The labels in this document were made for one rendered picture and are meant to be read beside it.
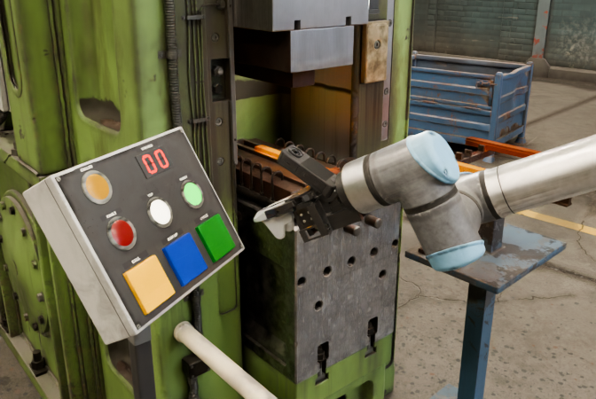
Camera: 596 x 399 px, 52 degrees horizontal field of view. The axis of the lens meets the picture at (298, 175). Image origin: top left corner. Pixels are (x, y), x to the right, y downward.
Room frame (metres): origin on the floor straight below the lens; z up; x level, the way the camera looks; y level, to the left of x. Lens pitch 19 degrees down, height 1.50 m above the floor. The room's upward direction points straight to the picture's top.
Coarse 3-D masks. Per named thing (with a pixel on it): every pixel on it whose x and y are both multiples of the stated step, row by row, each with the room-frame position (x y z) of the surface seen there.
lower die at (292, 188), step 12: (264, 144) 1.78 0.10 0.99; (252, 156) 1.66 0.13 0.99; (264, 156) 1.64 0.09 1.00; (276, 168) 1.55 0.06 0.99; (264, 180) 1.48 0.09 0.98; (276, 180) 1.48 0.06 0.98; (288, 180) 1.47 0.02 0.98; (300, 180) 1.45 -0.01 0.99; (264, 192) 1.48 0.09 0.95; (276, 192) 1.44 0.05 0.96; (288, 192) 1.40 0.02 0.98
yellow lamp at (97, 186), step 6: (96, 174) 0.94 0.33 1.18; (90, 180) 0.93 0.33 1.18; (96, 180) 0.93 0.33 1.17; (102, 180) 0.94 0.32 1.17; (90, 186) 0.92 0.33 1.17; (96, 186) 0.93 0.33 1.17; (102, 186) 0.94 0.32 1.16; (108, 186) 0.95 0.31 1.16; (90, 192) 0.91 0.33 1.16; (96, 192) 0.92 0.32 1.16; (102, 192) 0.93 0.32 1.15; (108, 192) 0.94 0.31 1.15; (96, 198) 0.91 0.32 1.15; (102, 198) 0.92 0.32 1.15
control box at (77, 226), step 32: (96, 160) 0.96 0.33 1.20; (128, 160) 1.02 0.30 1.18; (192, 160) 1.15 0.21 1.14; (32, 192) 0.90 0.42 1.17; (64, 192) 0.88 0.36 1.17; (128, 192) 0.97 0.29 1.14; (160, 192) 1.03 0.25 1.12; (64, 224) 0.87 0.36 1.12; (96, 224) 0.89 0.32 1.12; (160, 224) 0.98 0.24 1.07; (192, 224) 1.05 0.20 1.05; (64, 256) 0.87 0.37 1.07; (96, 256) 0.85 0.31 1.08; (128, 256) 0.89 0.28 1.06; (160, 256) 0.94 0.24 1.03; (224, 256) 1.06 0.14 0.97; (96, 288) 0.85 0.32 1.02; (128, 288) 0.86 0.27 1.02; (192, 288) 0.96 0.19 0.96; (96, 320) 0.85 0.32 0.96; (128, 320) 0.82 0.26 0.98
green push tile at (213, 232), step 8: (216, 216) 1.10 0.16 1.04; (200, 224) 1.06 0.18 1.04; (208, 224) 1.07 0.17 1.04; (216, 224) 1.09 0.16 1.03; (224, 224) 1.11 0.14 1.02; (200, 232) 1.04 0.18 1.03; (208, 232) 1.06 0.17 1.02; (216, 232) 1.07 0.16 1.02; (224, 232) 1.09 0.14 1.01; (208, 240) 1.05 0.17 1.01; (216, 240) 1.06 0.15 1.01; (224, 240) 1.08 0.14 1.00; (232, 240) 1.10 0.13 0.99; (208, 248) 1.04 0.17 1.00; (216, 248) 1.05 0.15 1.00; (224, 248) 1.07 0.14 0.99; (232, 248) 1.08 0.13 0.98; (216, 256) 1.04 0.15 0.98
